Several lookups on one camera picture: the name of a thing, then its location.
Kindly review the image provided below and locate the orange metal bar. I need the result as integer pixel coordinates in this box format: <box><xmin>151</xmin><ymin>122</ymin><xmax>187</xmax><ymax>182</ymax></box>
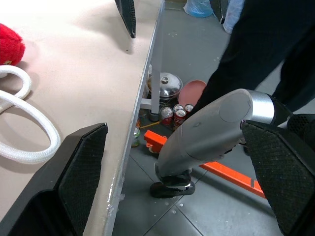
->
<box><xmin>144</xmin><ymin>130</ymin><xmax>267</xmax><ymax>199</ymax></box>

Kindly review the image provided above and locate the green drink can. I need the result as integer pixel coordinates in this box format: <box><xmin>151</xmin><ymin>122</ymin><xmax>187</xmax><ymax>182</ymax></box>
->
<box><xmin>131</xmin><ymin>126</ymin><xmax>141</xmax><ymax>148</ymax></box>

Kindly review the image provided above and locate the blue plastic bag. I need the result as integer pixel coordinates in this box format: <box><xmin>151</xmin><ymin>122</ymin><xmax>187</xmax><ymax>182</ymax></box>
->
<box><xmin>183</xmin><ymin>0</ymin><xmax>214</xmax><ymax>19</ymax></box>

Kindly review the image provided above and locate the yellow thin stick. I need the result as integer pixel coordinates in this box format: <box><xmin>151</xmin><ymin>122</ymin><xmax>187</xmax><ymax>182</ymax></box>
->
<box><xmin>139</xmin><ymin>121</ymin><xmax>161</xmax><ymax>129</ymax></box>

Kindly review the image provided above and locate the steel pot with lid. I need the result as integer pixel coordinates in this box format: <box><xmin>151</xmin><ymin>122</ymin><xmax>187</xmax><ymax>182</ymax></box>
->
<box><xmin>147</xmin><ymin>72</ymin><xmax>184</xmax><ymax>109</ymax></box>

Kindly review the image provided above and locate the pink round plate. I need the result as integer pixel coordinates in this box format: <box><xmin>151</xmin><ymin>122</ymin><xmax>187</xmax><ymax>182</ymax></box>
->
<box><xmin>178</xmin><ymin>80</ymin><xmax>207</xmax><ymax>107</ymax></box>

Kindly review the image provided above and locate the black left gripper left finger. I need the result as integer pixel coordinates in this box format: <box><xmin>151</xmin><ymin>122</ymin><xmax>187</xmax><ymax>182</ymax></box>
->
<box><xmin>0</xmin><ymin>122</ymin><xmax>109</xmax><ymax>236</ymax></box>

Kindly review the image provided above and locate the grey metal table leg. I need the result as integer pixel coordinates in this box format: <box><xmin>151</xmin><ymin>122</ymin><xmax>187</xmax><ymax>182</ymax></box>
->
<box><xmin>140</xmin><ymin>0</ymin><xmax>166</xmax><ymax>122</ymax></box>

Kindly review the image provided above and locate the white thick rope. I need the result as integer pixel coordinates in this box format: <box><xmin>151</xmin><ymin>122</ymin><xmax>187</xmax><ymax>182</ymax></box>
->
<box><xmin>0</xmin><ymin>65</ymin><xmax>62</xmax><ymax>165</ymax></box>

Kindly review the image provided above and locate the red plush toy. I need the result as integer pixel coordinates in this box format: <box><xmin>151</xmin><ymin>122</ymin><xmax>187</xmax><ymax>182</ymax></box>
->
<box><xmin>0</xmin><ymin>23</ymin><xmax>26</xmax><ymax>66</ymax></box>

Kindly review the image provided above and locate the silver robot leg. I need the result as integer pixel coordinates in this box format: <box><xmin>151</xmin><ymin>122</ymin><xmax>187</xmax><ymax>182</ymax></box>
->
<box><xmin>155</xmin><ymin>88</ymin><xmax>276</xmax><ymax>184</ymax></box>

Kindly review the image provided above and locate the black sneaker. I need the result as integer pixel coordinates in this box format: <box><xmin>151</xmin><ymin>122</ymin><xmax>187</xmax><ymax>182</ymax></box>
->
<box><xmin>149</xmin><ymin>171</ymin><xmax>196</xmax><ymax>199</ymax></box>

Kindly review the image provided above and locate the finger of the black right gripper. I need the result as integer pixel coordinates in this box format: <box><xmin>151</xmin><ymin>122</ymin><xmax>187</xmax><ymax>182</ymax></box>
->
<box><xmin>211</xmin><ymin>0</ymin><xmax>228</xmax><ymax>25</ymax></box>
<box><xmin>115</xmin><ymin>0</ymin><xmax>137</xmax><ymax>39</ymax></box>

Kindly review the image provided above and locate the white plastic bag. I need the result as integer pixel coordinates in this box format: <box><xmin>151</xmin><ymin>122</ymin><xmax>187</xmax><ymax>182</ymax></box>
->
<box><xmin>223</xmin><ymin>0</ymin><xmax>245</xmax><ymax>34</ymax></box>

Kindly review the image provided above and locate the person in black clothes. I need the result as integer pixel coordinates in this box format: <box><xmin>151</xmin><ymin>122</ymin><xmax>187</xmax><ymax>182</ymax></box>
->
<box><xmin>193</xmin><ymin>0</ymin><xmax>315</xmax><ymax>116</ymax></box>

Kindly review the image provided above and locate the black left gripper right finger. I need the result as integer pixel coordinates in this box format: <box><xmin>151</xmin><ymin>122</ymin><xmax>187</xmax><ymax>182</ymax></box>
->
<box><xmin>240</xmin><ymin>120</ymin><xmax>315</xmax><ymax>236</ymax></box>

